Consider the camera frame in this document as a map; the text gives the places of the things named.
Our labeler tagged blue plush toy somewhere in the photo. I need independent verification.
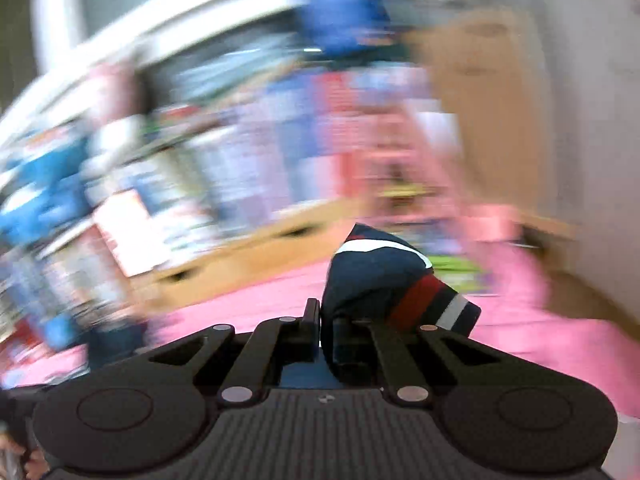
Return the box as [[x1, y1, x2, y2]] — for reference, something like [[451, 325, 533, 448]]
[[302, 0, 394, 58]]

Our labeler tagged pink toy house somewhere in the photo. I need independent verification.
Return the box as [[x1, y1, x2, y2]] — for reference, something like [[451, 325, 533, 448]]
[[326, 102, 547, 304]]

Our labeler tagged white and navy jacket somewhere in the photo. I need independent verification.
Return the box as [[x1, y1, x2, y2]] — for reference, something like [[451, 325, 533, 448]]
[[320, 223, 482, 369]]

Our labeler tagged row of colourful books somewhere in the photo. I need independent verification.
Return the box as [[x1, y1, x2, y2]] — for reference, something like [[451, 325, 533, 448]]
[[1, 62, 435, 351]]

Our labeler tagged pink patterned table cloth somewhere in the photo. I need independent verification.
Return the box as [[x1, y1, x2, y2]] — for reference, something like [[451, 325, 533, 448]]
[[2, 237, 639, 416]]

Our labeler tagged wooden drawer organizer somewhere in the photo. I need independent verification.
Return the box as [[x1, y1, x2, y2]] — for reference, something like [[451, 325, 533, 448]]
[[130, 197, 363, 312]]

